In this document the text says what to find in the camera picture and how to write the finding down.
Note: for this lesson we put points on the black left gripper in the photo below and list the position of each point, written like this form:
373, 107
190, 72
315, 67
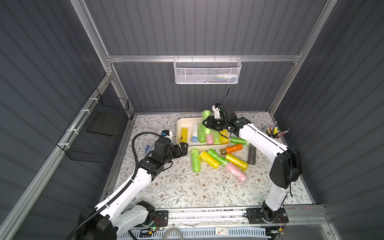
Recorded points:
182, 149

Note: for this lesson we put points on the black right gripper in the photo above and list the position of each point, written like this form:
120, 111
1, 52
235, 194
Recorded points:
212, 123

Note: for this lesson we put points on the yellow trash bag roll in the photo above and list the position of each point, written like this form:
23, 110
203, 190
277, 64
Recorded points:
237, 162
184, 135
225, 137
205, 156

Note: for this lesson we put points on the pink trash bag roll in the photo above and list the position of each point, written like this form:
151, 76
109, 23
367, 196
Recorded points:
236, 172
209, 139

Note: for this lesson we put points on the white blue trash bag roll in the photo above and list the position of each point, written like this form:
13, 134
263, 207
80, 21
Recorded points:
195, 128

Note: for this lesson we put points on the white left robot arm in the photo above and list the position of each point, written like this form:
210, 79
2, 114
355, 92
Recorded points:
107, 220

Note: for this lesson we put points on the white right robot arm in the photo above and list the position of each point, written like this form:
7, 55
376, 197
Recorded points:
286, 163

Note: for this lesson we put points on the orange trash bag roll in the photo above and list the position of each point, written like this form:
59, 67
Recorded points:
231, 149

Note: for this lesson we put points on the cream storage box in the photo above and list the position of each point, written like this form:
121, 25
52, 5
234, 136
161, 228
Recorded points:
188, 124

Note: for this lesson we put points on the grey trash bag roll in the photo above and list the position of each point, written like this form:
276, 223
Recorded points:
252, 155

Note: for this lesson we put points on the green labelled trash bag roll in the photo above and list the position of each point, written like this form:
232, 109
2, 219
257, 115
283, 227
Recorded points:
218, 158

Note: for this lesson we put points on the white pen cup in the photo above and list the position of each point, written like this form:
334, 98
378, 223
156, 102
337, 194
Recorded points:
274, 132

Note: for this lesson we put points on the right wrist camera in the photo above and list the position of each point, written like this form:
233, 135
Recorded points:
218, 110

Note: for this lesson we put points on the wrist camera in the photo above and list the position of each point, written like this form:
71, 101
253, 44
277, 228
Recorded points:
167, 134
218, 110

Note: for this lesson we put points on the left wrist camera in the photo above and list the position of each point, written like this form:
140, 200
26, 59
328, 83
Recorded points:
167, 134

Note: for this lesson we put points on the white wire wall basket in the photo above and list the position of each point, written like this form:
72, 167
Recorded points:
207, 71

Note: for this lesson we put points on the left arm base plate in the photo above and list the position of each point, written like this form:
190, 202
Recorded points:
157, 219

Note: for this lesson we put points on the black wire side basket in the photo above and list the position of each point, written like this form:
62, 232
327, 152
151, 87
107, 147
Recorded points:
97, 136

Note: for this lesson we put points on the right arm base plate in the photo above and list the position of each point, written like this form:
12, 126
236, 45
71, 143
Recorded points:
266, 216

